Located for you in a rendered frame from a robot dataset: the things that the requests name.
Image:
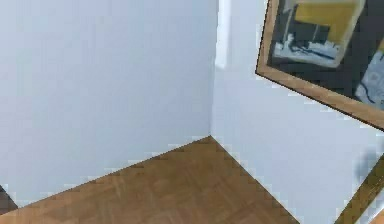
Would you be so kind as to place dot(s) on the dark brown furniture corner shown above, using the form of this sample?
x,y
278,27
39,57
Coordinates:
x,y
6,202

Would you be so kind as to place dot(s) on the wooden framed wall picture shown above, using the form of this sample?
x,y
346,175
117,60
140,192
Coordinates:
x,y
320,43

